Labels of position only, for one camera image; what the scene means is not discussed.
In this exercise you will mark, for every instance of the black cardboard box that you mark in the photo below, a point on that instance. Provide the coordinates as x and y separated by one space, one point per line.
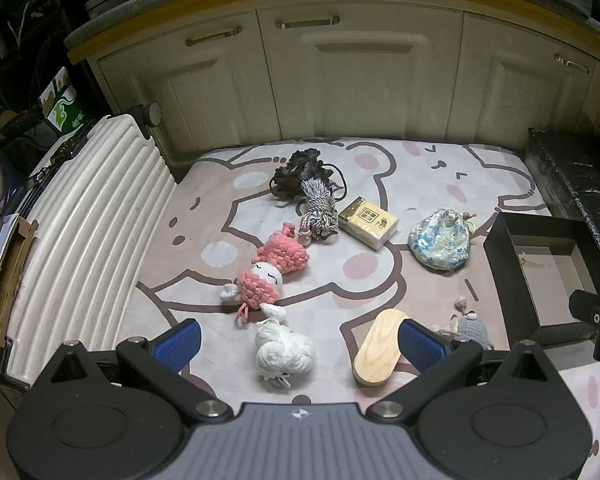
502 280

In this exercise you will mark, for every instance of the black wrapped long package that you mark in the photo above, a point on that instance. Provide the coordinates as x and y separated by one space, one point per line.
575 180

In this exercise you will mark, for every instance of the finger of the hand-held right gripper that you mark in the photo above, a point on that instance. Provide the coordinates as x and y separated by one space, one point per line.
582 304

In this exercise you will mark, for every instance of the white ribbed radiator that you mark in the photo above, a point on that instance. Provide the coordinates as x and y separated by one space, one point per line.
80 260

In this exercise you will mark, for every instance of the cream wooden cabinet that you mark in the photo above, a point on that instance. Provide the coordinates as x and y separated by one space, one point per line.
360 100

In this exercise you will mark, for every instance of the bear printed blanket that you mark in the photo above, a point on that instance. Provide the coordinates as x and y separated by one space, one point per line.
405 185

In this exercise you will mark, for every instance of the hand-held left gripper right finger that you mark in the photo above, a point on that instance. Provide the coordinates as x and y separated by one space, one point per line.
421 346

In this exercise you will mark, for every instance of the pink crochet doll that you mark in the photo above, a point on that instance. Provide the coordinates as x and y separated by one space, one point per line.
267 280

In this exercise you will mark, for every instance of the green white printed box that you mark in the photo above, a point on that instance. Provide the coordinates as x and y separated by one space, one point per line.
65 110

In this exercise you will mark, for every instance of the brown cardboard box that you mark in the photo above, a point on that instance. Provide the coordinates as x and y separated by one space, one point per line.
10 280

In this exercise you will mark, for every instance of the yellow tissue pack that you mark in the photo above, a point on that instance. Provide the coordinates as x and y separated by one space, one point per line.
367 222

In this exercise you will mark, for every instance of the grey crochet doll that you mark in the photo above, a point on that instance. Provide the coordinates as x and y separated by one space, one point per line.
475 332

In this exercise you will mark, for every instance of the oval wooden block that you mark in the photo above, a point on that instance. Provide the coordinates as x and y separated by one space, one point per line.
375 355

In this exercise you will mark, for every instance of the white yarn ball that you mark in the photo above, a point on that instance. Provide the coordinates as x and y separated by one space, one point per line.
280 352

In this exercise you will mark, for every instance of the brown blue crochet pouch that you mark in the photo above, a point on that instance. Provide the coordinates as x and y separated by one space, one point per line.
297 170

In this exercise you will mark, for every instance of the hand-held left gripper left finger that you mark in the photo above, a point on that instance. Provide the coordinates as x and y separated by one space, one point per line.
177 346

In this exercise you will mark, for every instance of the white round pot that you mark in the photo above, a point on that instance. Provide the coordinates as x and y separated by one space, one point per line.
102 5

